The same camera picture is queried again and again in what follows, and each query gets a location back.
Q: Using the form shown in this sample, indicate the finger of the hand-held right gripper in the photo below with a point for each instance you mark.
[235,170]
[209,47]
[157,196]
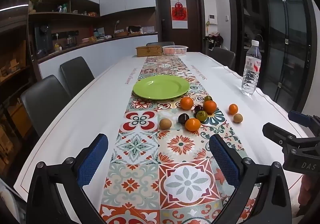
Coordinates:
[298,116]
[275,132]

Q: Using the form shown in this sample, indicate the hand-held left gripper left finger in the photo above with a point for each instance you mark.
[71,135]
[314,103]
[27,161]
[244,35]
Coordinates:
[92,160]

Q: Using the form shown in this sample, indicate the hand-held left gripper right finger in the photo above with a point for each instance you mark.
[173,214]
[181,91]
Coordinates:
[223,161]

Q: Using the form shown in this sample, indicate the brown longan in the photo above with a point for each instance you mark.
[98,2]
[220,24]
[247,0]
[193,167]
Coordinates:
[238,118]
[165,123]

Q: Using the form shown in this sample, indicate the small orange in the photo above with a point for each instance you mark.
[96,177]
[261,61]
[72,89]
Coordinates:
[192,124]
[233,109]
[186,103]
[209,106]

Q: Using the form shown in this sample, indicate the green plum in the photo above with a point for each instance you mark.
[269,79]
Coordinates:
[208,98]
[201,115]

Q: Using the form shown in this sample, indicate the dark plum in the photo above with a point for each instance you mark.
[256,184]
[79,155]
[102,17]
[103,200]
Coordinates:
[183,118]
[198,108]

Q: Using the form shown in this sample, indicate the green plate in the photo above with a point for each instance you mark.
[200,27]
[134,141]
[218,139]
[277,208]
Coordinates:
[161,87]

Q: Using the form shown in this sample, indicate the person's right hand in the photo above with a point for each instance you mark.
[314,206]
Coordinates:
[306,189]

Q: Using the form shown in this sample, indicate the patterned table runner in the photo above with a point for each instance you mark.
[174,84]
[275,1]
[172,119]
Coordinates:
[187,184]

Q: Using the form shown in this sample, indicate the clear plastic water bottle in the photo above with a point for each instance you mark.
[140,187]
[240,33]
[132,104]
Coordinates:
[250,73]

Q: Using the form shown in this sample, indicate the grey dining chair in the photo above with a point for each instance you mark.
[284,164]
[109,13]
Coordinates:
[160,43]
[43,98]
[76,73]
[223,56]

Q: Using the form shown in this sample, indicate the glass sliding door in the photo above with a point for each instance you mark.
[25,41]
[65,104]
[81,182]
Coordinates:
[282,26]

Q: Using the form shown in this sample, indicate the pile of dark bags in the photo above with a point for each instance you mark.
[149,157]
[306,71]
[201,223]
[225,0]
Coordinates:
[213,39]

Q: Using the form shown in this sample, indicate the white kitchen counter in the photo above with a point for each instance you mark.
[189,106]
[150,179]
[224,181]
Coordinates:
[112,48]

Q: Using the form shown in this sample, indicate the dark wooden shelf unit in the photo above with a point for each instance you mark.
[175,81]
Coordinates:
[12,76]

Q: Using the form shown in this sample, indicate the yellow bottle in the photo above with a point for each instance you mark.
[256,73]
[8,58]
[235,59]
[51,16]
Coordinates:
[58,47]

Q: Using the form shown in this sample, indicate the glass kettle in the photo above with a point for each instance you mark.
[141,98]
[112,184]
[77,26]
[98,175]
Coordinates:
[70,40]

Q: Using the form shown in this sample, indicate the white plastic basket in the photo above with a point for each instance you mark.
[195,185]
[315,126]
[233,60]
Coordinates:
[175,50]

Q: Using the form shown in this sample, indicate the wicker box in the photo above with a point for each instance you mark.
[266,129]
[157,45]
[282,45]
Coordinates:
[149,51]

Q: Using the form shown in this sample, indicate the light blue box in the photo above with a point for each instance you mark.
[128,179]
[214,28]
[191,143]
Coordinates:
[100,31]

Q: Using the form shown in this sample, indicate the white intercom panel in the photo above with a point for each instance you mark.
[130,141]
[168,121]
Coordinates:
[212,19]

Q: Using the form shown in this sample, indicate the woven counter basket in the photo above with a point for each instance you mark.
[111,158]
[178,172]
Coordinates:
[121,33]

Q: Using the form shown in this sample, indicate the black water dispenser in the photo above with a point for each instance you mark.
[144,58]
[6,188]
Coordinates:
[43,38]

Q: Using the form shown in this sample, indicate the dark counter bag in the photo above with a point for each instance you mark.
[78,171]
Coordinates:
[133,30]

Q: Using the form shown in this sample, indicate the white desk lamp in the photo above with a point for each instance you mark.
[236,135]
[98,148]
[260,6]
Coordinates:
[117,25]

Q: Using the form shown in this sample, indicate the white paper box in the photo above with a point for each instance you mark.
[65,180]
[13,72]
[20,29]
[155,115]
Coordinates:
[149,29]

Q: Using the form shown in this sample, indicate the dark wooden door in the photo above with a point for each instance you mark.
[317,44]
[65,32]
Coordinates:
[193,13]

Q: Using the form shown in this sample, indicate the orange box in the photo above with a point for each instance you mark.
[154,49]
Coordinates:
[92,14]

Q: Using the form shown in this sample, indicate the red and white door poster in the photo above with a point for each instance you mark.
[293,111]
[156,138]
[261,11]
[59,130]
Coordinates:
[179,15]

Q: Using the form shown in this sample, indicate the spray bottles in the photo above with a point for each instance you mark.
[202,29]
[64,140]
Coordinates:
[63,8]

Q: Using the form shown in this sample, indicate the flower vase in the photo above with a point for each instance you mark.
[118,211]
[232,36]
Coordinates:
[33,2]

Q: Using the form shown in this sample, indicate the black wall power strip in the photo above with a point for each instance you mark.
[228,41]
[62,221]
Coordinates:
[66,34]

